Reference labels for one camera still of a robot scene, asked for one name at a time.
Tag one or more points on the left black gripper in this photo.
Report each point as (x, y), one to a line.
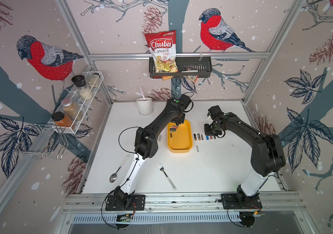
(182, 121)

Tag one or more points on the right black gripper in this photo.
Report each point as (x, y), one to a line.
(207, 133)

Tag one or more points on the yellow plastic storage box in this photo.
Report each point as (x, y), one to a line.
(182, 139)

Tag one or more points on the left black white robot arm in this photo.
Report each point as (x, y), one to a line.
(146, 145)

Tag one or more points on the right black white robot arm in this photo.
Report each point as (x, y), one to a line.
(267, 157)

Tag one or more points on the white ceramic cup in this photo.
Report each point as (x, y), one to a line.
(145, 106)

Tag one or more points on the silver metal fork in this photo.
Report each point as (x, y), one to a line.
(161, 168)

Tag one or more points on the red cassava chips bag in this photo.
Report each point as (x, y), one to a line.
(162, 47)

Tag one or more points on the small clear spice jar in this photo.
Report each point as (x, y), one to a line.
(94, 80)

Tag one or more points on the silver lid spice jar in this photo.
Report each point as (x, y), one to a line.
(72, 109)

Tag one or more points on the clear acrylic spice rack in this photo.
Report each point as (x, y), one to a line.
(84, 104)

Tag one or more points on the red spice jar black lid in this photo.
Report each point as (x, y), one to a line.
(60, 119)

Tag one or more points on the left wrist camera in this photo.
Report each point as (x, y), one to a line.
(186, 100)

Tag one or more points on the black wall basket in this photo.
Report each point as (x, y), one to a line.
(187, 66)

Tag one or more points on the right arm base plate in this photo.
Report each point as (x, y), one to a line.
(234, 201)

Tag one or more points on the silver spoon white handle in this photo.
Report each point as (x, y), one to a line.
(113, 177)

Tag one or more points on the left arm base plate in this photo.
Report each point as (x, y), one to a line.
(137, 203)

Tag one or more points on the wire rack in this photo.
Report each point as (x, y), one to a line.
(55, 145)

